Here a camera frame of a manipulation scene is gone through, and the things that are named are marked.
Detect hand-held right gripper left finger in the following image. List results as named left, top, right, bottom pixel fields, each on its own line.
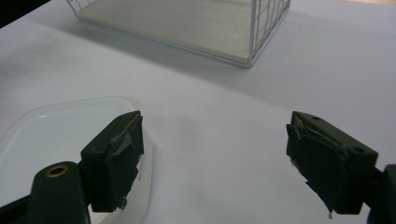
left=79, top=110, right=145, bottom=214

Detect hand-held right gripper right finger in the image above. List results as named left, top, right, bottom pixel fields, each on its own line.
left=285, top=110, right=380, bottom=220

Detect white wire rack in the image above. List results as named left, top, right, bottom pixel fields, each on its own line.
left=65, top=0, right=291, bottom=68

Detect white plastic container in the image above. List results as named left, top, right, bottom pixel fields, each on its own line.
left=0, top=96, right=154, bottom=224

